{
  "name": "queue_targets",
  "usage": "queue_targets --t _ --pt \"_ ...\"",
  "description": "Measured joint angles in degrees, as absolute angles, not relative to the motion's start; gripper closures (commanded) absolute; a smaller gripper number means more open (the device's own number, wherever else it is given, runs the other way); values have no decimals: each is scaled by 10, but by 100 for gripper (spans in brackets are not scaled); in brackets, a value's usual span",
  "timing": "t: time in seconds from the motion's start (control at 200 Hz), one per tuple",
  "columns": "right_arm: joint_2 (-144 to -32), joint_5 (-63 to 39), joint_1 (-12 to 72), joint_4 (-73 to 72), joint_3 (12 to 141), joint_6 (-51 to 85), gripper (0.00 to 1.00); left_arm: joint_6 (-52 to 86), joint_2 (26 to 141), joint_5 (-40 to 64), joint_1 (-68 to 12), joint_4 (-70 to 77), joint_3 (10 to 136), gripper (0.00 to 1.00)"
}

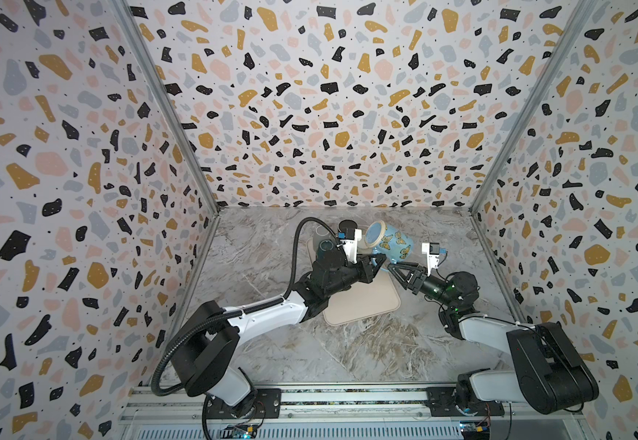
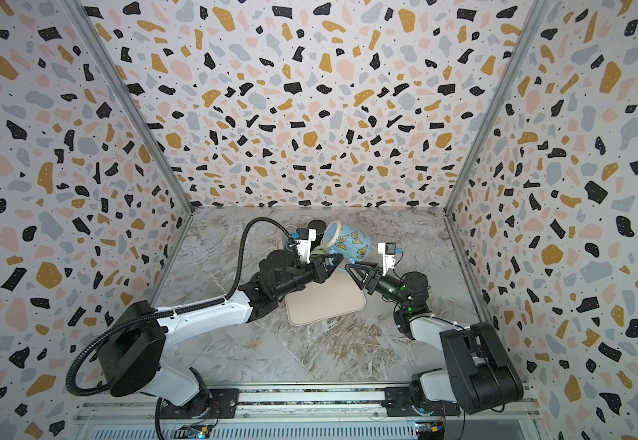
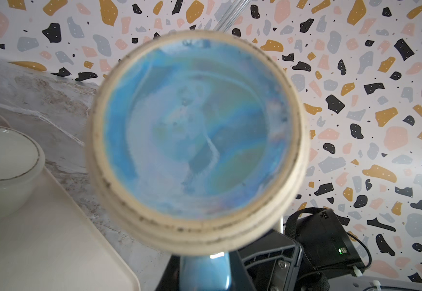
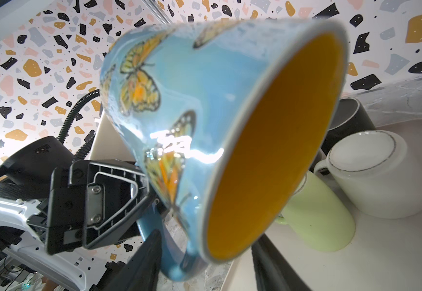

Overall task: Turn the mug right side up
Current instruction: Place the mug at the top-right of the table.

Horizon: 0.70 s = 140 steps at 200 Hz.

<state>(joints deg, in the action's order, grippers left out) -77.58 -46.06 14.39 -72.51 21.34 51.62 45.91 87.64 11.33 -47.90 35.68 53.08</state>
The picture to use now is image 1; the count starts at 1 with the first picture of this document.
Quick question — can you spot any beige rectangular tray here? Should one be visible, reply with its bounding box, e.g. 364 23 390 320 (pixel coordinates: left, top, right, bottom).
298 241 401 326

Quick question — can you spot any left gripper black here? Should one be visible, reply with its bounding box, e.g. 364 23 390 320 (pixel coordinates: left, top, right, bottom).
324 254 388 302

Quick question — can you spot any dark teal mug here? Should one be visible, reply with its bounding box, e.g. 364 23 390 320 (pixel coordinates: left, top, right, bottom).
316 239 338 264

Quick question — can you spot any corner aluminium profile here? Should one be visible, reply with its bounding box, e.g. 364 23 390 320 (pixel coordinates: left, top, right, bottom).
109 0 219 217
469 0 597 218

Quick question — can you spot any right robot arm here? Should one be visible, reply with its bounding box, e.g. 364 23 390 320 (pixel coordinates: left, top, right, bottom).
388 262 599 414

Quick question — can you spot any right corner aluminium profile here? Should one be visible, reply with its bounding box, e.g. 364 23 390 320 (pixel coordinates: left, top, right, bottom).
469 0 597 218

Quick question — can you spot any blue butterfly mug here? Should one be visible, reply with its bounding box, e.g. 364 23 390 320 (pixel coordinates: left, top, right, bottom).
365 220 415 262

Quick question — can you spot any left corner aluminium profile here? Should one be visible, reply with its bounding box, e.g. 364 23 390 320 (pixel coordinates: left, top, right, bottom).
109 0 219 217

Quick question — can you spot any black corrugated cable conduit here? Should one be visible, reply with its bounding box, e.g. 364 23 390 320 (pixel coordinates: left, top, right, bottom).
149 216 342 398

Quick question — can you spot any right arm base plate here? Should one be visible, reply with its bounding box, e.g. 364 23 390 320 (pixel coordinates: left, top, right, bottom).
425 384 506 418

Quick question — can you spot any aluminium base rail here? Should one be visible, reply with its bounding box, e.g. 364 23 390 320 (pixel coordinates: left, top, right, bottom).
116 382 594 439

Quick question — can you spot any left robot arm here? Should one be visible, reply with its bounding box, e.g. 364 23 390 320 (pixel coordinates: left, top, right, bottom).
168 249 387 408

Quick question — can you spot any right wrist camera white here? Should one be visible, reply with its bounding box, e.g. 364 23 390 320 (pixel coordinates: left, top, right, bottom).
421 242 448 275

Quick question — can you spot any black mug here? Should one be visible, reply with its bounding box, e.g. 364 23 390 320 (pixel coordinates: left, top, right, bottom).
338 219 358 239

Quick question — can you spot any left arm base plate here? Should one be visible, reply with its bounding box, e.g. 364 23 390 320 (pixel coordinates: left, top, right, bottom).
203 388 282 421

